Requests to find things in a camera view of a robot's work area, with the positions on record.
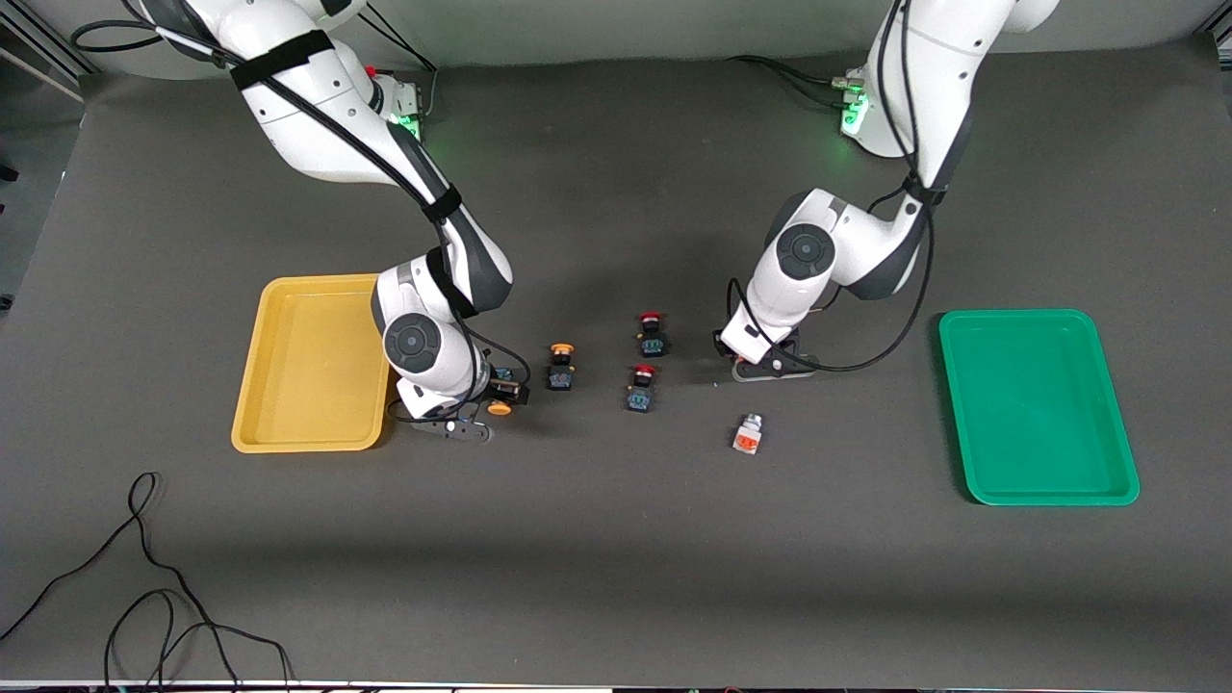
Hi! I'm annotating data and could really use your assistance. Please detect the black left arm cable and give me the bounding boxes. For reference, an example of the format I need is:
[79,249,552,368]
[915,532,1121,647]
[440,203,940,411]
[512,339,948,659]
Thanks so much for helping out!
[727,0,939,374]

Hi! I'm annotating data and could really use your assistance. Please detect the yellow plastic tray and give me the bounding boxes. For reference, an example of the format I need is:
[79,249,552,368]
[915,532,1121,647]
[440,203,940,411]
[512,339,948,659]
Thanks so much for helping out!
[231,273,401,454]

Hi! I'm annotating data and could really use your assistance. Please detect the black right arm base cables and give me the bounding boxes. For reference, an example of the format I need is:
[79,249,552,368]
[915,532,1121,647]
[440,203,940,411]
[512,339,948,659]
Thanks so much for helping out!
[358,5,440,121]

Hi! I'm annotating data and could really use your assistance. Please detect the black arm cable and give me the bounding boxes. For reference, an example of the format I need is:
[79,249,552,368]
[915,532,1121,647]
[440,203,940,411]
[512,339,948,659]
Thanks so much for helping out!
[69,17,532,424]
[727,0,939,374]

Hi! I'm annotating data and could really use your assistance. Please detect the thin black loose cable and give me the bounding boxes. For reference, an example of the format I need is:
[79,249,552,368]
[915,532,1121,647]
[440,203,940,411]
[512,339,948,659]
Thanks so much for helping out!
[0,471,295,690]

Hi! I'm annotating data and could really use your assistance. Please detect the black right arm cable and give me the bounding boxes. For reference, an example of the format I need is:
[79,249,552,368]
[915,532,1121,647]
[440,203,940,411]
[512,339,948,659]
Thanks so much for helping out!
[69,17,532,424]

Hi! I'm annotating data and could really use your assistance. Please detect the dark grey table mat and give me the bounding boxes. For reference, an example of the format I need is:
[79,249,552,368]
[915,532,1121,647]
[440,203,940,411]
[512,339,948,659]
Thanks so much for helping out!
[0,37,1232,690]

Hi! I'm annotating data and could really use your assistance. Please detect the black left arm base cables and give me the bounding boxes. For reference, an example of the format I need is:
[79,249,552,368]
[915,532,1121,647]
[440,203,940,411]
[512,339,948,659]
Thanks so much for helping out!
[728,55,862,109]

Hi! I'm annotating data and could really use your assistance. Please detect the black arm base cables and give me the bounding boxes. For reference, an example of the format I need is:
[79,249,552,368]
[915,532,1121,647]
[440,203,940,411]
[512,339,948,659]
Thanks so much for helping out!
[728,55,862,109]
[358,5,440,121]

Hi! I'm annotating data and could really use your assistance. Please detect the green plastic tray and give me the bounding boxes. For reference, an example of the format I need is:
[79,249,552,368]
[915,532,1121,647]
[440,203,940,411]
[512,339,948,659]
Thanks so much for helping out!
[938,309,1142,507]

